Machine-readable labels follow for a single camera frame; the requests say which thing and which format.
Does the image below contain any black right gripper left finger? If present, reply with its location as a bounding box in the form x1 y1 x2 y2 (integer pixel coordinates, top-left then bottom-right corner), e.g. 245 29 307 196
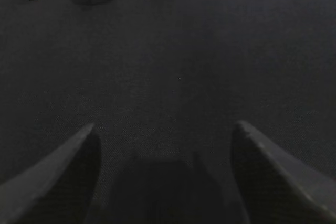
1 124 101 223

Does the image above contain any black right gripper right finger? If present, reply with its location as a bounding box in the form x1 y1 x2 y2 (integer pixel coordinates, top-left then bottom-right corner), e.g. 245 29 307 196
230 121 335 223

